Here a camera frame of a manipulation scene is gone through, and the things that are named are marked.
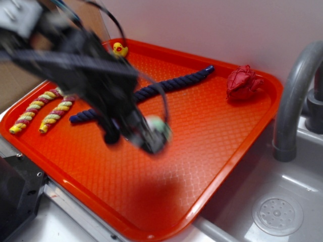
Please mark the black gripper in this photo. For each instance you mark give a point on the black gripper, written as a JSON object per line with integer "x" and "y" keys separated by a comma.
{"x": 107, "y": 84}

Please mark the green dimpled ball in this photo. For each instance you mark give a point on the green dimpled ball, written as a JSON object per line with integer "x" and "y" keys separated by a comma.
{"x": 157, "y": 124}

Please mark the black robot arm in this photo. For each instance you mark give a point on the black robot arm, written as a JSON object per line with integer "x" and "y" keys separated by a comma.
{"x": 47, "y": 39}

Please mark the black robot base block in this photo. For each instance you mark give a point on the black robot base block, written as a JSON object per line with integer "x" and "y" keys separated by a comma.
{"x": 22, "y": 184}

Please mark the orange plastic tray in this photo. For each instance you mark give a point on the orange plastic tray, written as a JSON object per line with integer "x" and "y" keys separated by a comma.
{"x": 151, "y": 197}

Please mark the yellow rubber duck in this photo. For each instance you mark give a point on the yellow rubber duck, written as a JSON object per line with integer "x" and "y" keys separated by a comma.
{"x": 120, "y": 50}

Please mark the red crumpled cloth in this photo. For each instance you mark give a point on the red crumpled cloth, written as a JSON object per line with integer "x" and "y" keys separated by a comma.
{"x": 242, "y": 83}

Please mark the grey toy sink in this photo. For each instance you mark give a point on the grey toy sink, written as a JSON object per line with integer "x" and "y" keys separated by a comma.
{"x": 228, "y": 214}

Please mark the grey plastic faucet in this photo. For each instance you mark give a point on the grey plastic faucet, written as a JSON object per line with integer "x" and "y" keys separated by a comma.
{"x": 299, "y": 82}

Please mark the round sink drain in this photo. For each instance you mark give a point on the round sink drain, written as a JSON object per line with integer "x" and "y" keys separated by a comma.
{"x": 277, "y": 214}

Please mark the dark faucet handle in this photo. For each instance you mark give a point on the dark faucet handle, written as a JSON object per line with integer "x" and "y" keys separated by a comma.
{"x": 314, "y": 102}

